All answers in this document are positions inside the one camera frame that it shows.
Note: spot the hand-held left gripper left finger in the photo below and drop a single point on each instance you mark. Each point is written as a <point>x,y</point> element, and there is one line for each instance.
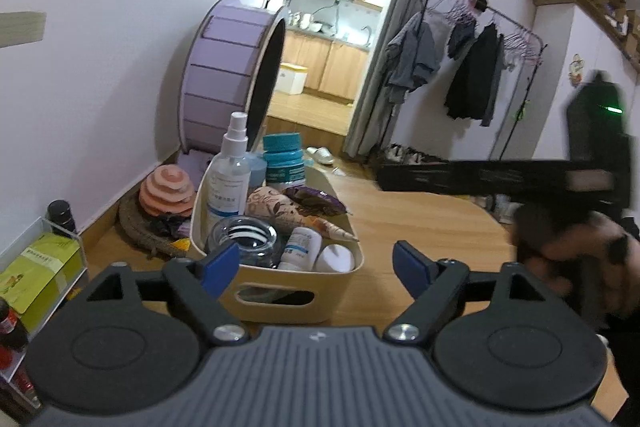
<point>220,267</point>

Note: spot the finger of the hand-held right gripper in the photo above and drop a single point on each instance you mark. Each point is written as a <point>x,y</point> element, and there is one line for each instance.
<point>475,178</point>

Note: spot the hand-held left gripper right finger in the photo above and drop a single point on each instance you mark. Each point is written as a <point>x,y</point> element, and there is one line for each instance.
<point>411,268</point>

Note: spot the black gyro ball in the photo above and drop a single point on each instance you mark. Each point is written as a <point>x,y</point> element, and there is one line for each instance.
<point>247,239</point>

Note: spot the cream plastic bin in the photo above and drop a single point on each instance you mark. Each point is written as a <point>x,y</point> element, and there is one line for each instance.
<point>345,297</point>

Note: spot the red-striped white pill bottle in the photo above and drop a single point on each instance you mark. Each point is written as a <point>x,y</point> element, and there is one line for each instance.
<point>335,259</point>

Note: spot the clear spray bottle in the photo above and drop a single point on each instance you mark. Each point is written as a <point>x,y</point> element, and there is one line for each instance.
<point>227,187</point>

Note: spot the small white pill bottle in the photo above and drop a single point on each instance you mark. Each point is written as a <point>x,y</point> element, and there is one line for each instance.
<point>299,248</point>

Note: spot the floral paper cone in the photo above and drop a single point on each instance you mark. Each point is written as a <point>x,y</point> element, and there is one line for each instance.
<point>280,209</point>

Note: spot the purple snack packet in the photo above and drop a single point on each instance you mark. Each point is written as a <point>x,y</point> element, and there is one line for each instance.
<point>315,201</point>

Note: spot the teal plastic bottle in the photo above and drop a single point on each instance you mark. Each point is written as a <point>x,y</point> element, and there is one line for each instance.
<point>284,162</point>

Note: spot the person's right hand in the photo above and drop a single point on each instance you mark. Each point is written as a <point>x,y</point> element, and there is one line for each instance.
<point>575,242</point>

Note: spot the white wardrobe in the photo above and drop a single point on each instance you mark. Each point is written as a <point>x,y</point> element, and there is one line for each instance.
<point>560,122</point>

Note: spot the black crumpled cloth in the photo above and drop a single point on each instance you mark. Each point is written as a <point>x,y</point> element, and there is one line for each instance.
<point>170,227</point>

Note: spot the cartoon mouse sticker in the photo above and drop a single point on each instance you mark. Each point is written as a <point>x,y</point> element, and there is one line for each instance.
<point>577,69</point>

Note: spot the row of shoes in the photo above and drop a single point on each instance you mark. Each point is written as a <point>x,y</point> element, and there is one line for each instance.
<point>415,153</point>

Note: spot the green hanging toy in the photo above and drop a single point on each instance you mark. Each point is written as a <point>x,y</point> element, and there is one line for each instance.
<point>522,112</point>

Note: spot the black clothes rack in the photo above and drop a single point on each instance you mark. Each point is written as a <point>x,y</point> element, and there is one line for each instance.
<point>530,82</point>

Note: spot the pink tiered cat toy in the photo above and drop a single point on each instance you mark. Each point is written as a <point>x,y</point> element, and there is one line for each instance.
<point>167,192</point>

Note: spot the round woven mat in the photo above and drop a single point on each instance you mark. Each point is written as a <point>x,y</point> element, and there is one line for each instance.
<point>135,229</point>

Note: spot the black coat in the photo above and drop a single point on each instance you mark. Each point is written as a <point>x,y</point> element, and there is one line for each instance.
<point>475,77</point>

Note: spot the pink clothes hangers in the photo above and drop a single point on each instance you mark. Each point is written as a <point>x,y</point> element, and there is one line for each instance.
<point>520,44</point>

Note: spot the grey hoodie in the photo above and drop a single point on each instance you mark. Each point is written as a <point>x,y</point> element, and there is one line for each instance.
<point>412,57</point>

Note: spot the dark grey garment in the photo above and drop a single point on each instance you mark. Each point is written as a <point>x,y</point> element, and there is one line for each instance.
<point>460,39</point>

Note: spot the clear acrylic organizer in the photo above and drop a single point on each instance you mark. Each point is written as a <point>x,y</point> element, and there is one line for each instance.
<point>75,257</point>

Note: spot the white slipper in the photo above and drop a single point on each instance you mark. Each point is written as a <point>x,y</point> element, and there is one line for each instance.
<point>320,154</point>

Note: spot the grey door curtain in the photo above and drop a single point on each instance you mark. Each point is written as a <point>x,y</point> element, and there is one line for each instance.
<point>400,32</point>

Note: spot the dark capped bottle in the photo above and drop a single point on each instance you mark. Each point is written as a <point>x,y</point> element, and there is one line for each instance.
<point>61,217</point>

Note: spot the wooden kitchen base cabinets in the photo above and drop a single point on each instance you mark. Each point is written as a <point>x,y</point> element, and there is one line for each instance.
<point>330,67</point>

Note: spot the green tea box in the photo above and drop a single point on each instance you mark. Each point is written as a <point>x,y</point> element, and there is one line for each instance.
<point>37,277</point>

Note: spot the purple cat wheel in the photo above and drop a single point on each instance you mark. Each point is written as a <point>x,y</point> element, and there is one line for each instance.
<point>220,67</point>

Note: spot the white foam box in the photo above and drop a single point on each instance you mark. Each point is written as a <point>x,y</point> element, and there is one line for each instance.
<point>292,79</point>

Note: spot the cola bottle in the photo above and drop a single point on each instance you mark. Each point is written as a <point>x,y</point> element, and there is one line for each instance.
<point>11,332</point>

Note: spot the group of kitchen dishes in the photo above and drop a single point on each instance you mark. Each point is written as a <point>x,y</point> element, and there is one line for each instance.
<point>307,23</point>

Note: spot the wooden wall board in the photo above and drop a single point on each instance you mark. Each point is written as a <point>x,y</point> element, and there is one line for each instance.
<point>22,29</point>

